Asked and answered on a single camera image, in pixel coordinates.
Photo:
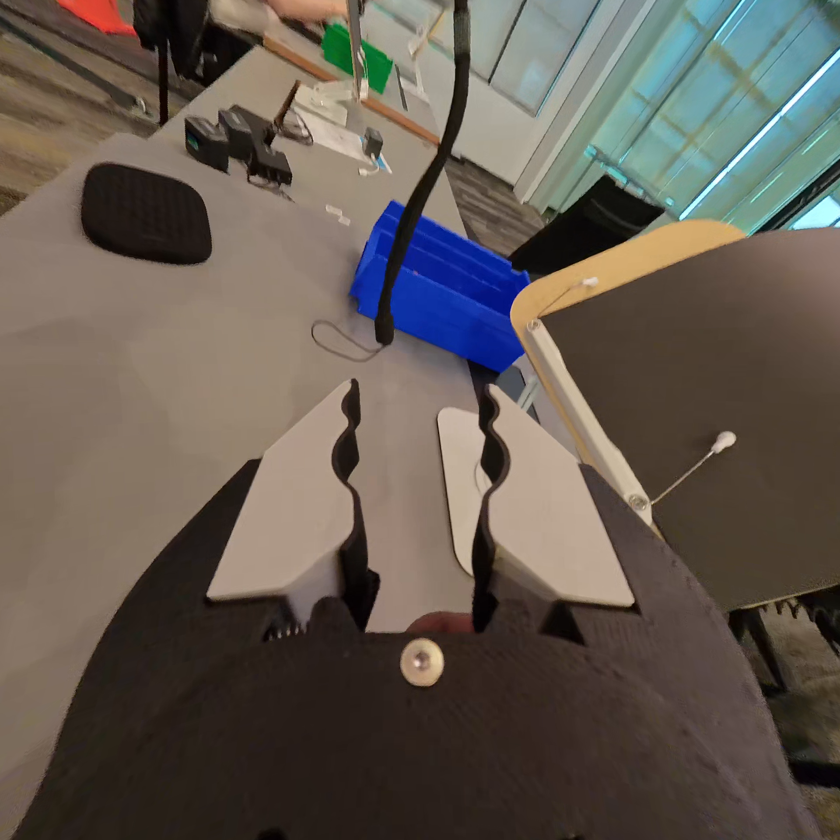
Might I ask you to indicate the black wood-rimmed board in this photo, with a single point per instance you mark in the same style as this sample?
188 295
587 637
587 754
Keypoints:
735 341

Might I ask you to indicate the black office chair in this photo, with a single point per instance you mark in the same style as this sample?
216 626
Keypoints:
591 223

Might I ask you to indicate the clear acrylic stand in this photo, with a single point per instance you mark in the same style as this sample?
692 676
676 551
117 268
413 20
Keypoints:
328 112

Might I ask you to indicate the black textured pad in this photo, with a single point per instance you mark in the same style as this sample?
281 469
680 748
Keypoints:
145 213

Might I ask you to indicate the white board rail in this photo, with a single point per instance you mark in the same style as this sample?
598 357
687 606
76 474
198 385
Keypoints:
578 407

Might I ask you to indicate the orange traffic cone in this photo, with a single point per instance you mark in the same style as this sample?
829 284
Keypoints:
99 13

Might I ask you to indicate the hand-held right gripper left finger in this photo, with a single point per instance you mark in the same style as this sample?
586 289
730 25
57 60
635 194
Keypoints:
289 525

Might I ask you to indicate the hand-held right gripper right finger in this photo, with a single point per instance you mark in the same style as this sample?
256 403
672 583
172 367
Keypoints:
558 525

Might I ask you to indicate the blue plastic bin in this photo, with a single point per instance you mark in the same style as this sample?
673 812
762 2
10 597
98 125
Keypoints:
446 309

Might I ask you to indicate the black hanging jacket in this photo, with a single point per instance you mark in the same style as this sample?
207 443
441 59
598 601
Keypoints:
171 40

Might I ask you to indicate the white rounded pad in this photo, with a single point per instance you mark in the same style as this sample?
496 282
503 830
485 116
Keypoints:
460 486

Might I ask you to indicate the green box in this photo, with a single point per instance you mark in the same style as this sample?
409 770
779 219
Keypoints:
355 50

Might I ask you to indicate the black charger block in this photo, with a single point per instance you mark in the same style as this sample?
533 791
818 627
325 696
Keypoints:
271 167
206 142
243 127

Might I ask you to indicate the black tripod stand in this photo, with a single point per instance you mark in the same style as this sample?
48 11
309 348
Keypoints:
775 656

